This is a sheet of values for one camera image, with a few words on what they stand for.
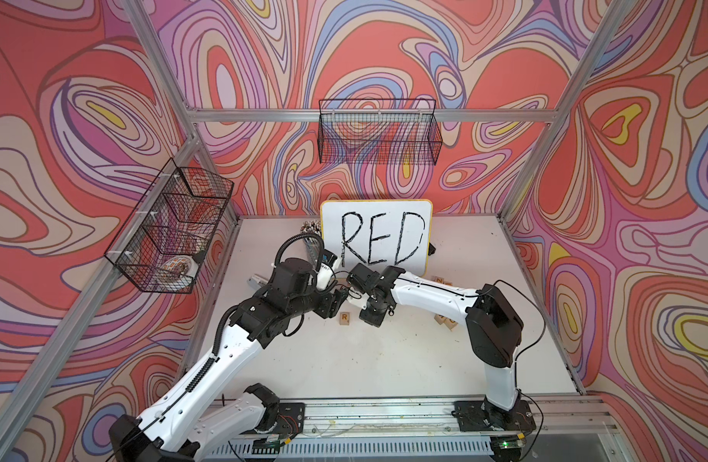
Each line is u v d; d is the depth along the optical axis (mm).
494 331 471
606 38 722
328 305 619
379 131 959
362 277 703
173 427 383
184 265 719
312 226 922
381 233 883
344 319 885
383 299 643
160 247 736
